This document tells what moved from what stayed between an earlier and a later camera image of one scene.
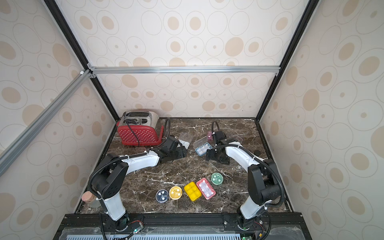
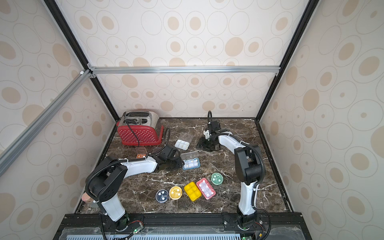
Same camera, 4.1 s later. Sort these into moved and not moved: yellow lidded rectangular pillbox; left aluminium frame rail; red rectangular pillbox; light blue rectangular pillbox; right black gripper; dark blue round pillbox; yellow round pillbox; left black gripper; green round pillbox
Moved: right black gripper; left black gripper; light blue rectangular pillbox
Not moved: left aluminium frame rail; dark blue round pillbox; green round pillbox; yellow lidded rectangular pillbox; yellow round pillbox; red rectangular pillbox
